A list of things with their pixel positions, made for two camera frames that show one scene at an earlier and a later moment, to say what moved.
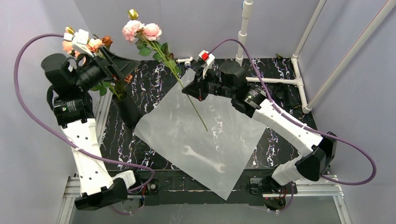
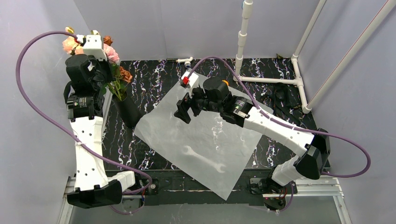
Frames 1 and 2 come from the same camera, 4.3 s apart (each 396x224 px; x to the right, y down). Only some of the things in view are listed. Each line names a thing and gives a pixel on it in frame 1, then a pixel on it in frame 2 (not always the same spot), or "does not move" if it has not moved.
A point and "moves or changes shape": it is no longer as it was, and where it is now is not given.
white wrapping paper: x=211 y=140 does not move
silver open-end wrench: x=189 y=152 does not move
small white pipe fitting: x=187 y=61 does not move
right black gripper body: x=200 y=88 to x=192 y=104
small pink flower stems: x=145 y=36 moves or changes shape
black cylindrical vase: x=129 y=112 does not move
